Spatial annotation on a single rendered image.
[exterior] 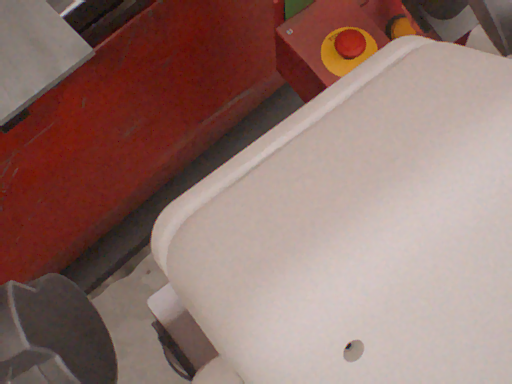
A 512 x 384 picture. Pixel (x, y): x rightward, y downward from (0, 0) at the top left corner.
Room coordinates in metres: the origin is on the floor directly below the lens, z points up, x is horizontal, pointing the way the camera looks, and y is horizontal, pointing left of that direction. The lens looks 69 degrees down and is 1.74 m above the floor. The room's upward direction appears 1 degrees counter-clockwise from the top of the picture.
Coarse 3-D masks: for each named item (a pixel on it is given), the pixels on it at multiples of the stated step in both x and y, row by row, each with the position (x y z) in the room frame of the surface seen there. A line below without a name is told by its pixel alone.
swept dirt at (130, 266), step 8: (144, 248) 0.49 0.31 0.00; (136, 256) 0.47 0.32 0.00; (144, 256) 0.47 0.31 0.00; (128, 264) 0.45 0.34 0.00; (136, 264) 0.45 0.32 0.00; (120, 272) 0.44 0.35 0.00; (128, 272) 0.44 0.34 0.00; (112, 280) 0.42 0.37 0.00; (104, 288) 0.41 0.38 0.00; (88, 296) 0.39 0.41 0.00; (96, 296) 0.39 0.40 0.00
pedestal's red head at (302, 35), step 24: (336, 0) 0.60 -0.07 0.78; (360, 0) 0.64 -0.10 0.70; (384, 0) 0.62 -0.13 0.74; (288, 24) 0.56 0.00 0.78; (312, 24) 0.56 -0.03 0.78; (336, 24) 0.56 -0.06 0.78; (360, 24) 0.56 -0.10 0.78; (384, 24) 0.59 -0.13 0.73; (288, 48) 0.53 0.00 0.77; (312, 48) 0.53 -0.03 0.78; (288, 72) 0.54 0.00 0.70; (312, 72) 0.50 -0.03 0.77; (312, 96) 0.49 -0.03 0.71
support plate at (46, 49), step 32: (0, 0) 0.46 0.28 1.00; (32, 0) 0.46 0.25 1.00; (0, 32) 0.43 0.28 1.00; (32, 32) 0.43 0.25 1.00; (64, 32) 0.43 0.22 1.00; (0, 64) 0.39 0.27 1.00; (32, 64) 0.39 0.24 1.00; (64, 64) 0.39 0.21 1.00; (0, 96) 0.36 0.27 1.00; (32, 96) 0.36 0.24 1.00
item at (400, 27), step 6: (402, 18) 0.59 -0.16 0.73; (390, 24) 0.59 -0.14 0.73; (396, 24) 0.58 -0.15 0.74; (402, 24) 0.59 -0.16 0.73; (408, 24) 0.59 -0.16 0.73; (390, 30) 0.58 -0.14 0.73; (396, 30) 0.58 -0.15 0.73; (402, 30) 0.58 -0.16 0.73; (408, 30) 0.58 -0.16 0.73; (414, 30) 0.58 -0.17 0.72; (390, 36) 0.57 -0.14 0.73; (396, 36) 0.57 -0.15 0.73
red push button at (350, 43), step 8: (344, 32) 0.53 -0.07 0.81; (352, 32) 0.53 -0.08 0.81; (360, 32) 0.53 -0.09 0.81; (336, 40) 0.52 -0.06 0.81; (344, 40) 0.52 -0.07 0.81; (352, 40) 0.52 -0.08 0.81; (360, 40) 0.52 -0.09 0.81; (336, 48) 0.51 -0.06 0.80; (344, 48) 0.51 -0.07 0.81; (352, 48) 0.51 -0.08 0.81; (360, 48) 0.51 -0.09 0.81; (344, 56) 0.50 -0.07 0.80; (352, 56) 0.50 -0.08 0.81
